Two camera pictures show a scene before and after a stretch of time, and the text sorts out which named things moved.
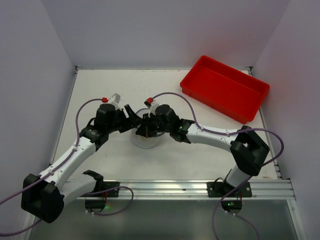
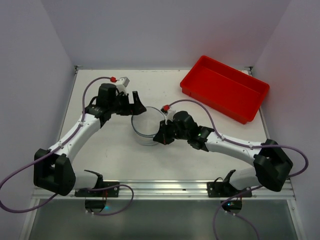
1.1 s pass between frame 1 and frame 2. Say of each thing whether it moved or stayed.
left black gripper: moved
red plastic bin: stayed
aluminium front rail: stayed
